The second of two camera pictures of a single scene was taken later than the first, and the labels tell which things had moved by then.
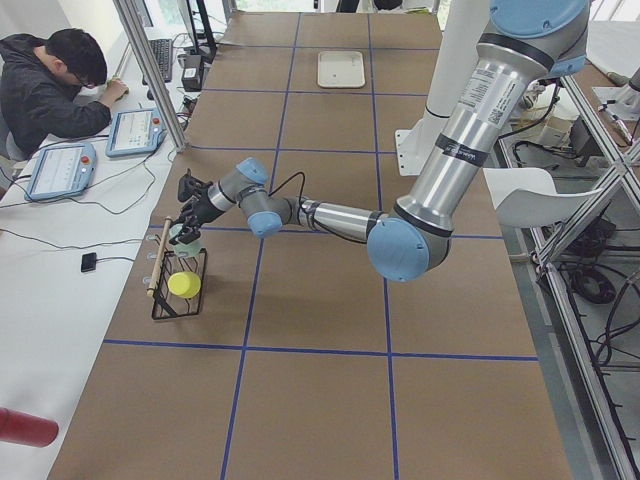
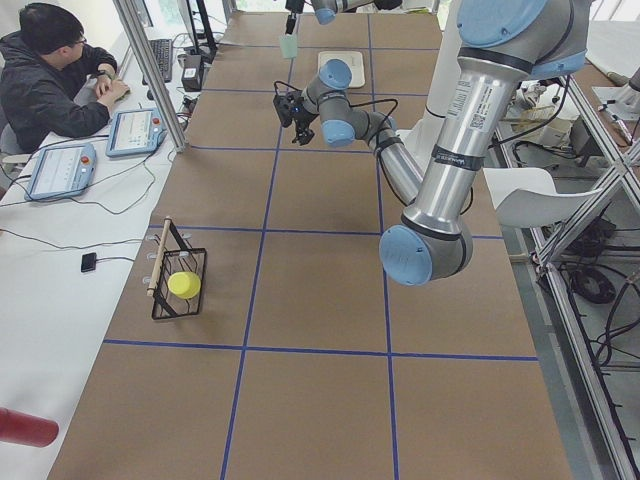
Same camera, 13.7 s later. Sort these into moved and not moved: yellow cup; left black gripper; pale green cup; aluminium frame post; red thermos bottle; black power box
Moved: pale green cup; left black gripper
Not moved: black power box; aluminium frame post; yellow cup; red thermos bottle
